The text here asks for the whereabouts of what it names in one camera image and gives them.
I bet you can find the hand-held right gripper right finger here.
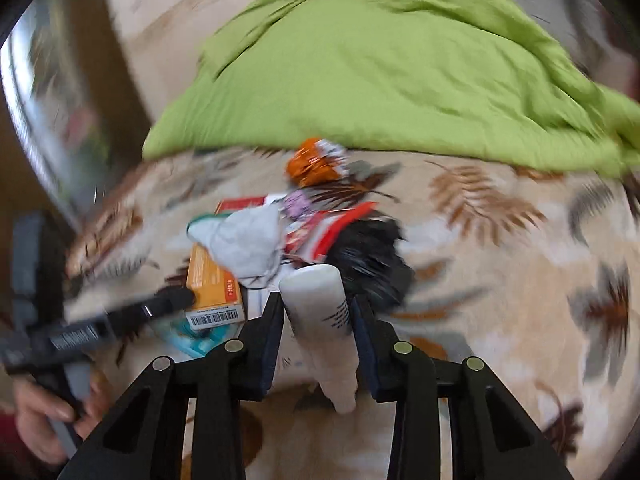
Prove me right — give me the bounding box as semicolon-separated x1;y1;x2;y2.
349;296;575;480

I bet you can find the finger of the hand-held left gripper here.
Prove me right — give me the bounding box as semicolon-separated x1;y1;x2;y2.
102;285;197;333

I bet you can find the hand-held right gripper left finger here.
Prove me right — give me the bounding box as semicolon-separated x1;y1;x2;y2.
57;291;286;480

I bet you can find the orange cardboard box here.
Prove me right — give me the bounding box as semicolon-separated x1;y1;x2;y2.
185;242;246;331

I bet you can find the white plastic tube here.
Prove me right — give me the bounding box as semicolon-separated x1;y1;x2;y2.
279;265;360;415

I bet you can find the white tissue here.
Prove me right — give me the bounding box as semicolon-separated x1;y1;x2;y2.
187;205;286;288

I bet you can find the person's left forearm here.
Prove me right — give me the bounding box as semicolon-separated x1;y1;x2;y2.
0;407;31;480

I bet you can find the person's left hand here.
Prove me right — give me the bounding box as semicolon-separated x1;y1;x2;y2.
12;375;108;466

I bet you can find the teal packet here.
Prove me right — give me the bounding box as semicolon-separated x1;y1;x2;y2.
160;317;241;358

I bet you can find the black plastic bag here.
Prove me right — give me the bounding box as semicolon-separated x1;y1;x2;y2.
327;217;416;308

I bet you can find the red and white wrapper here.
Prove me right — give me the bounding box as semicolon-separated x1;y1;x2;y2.
282;202;378;265

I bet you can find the small red packet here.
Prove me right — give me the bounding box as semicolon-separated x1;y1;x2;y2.
215;196;273;216

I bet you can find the purple wrapper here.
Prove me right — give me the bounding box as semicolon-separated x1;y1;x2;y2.
282;189;313;221

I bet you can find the leaf printed blanket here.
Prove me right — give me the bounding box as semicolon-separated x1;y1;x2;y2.
65;147;640;480

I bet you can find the orange snack wrapper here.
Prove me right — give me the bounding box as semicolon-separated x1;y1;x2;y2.
285;137;351;188

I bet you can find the green blanket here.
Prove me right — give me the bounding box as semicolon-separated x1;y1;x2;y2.
142;0;640;181

